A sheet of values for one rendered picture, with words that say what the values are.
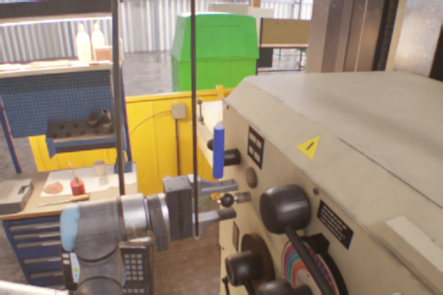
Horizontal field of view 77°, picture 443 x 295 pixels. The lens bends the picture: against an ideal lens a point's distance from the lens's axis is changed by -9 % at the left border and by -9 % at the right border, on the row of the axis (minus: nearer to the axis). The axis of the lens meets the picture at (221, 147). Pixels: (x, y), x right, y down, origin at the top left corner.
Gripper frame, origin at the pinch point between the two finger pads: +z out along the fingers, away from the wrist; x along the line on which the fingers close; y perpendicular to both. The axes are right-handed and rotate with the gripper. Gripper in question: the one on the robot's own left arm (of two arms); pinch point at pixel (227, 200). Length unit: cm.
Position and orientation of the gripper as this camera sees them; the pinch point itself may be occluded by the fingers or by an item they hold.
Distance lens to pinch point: 67.1
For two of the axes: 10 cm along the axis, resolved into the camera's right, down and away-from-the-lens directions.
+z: 9.5, -1.3, 2.9
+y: -3.2, -4.3, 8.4
